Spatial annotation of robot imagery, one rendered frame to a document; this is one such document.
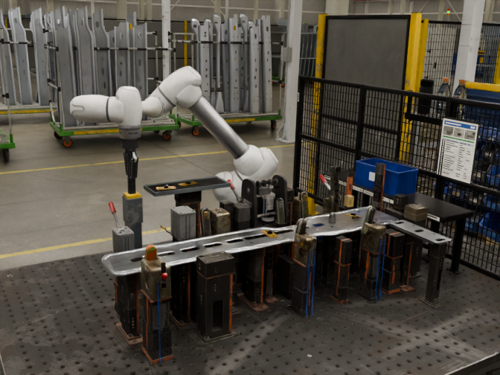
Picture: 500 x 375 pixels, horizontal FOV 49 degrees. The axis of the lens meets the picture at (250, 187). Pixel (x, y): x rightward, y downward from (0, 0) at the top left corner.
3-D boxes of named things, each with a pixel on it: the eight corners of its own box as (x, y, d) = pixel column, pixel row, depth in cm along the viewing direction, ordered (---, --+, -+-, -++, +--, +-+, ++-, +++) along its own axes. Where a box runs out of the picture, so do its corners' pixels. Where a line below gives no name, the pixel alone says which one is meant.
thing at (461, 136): (471, 186, 266) (480, 122, 257) (434, 175, 284) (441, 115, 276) (474, 185, 267) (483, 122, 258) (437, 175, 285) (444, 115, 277)
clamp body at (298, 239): (300, 321, 226) (305, 242, 217) (283, 307, 236) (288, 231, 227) (318, 315, 231) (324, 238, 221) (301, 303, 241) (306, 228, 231)
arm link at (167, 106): (135, 104, 273) (155, 85, 271) (143, 103, 290) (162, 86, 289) (153, 124, 274) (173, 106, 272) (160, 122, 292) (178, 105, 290)
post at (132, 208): (129, 295, 243) (126, 200, 231) (124, 288, 249) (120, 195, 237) (146, 292, 247) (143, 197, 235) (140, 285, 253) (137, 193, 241)
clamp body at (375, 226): (369, 305, 241) (376, 230, 232) (351, 294, 251) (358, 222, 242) (385, 300, 246) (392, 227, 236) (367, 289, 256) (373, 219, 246)
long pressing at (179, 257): (116, 280, 192) (116, 277, 191) (97, 257, 210) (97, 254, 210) (402, 222, 261) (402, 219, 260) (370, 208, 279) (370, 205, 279)
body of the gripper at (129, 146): (117, 137, 231) (118, 158, 233) (124, 140, 224) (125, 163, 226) (135, 135, 234) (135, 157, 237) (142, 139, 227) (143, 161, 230)
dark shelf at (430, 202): (442, 224, 256) (443, 217, 255) (321, 178, 330) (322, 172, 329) (473, 216, 267) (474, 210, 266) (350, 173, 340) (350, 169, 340)
